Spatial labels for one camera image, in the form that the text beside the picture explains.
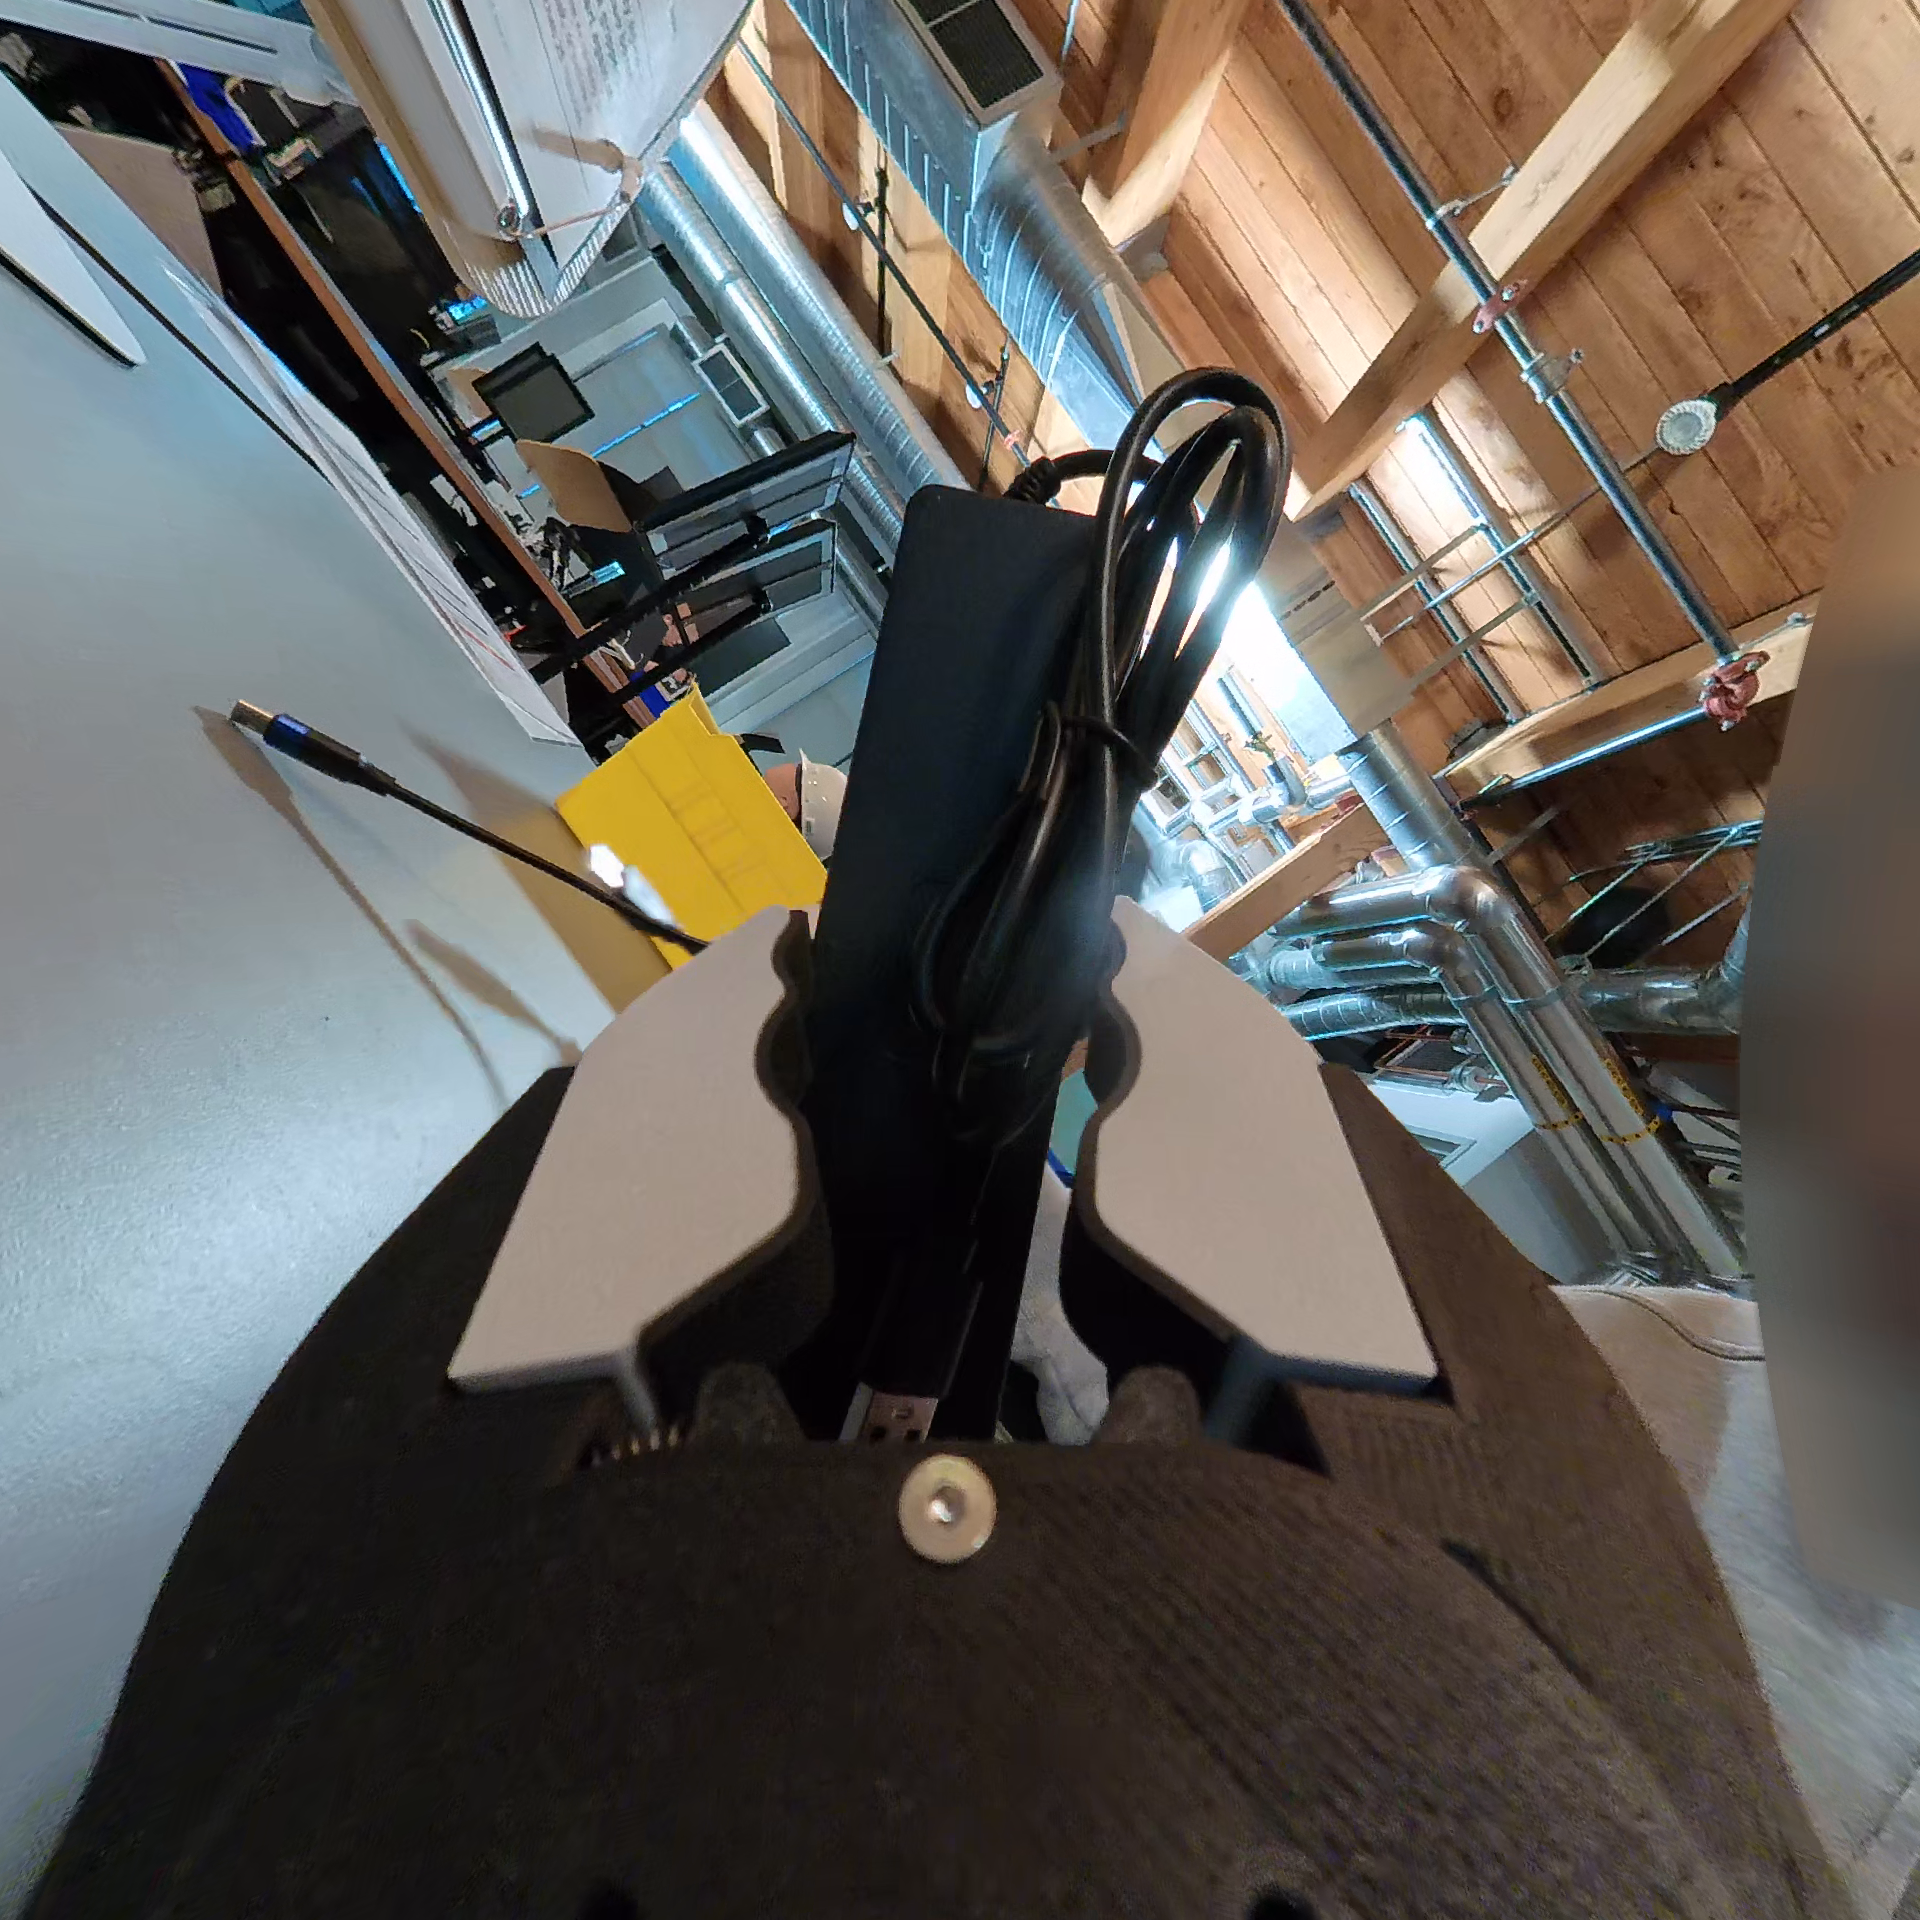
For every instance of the dark computer monitor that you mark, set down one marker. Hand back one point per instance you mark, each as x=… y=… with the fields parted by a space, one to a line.
x=533 y=394

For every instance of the white tilted panel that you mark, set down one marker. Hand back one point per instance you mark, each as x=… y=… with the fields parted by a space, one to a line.
x=570 y=90

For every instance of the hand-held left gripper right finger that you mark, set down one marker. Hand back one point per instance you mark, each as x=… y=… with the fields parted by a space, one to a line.
x=1260 y=1185

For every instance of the large silver pipes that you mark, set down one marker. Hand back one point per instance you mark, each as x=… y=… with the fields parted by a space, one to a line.
x=1478 y=931

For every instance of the yellow plastic bin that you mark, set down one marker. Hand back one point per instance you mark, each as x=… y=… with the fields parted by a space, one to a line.
x=676 y=840

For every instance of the white paper sheet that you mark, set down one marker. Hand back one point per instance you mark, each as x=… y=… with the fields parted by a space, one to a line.
x=405 y=540

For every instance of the black metal rack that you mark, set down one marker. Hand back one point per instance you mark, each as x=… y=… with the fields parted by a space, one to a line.
x=750 y=480

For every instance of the white hard hat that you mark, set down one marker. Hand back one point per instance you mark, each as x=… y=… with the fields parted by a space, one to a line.
x=820 y=796

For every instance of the silver spiral air duct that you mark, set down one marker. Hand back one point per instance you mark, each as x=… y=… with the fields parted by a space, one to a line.
x=796 y=345

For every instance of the silver sprinkler pipe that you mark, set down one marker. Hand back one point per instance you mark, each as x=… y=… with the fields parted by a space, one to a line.
x=1577 y=404

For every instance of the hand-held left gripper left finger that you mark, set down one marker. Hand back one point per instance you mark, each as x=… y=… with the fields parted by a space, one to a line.
x=629 y=1185

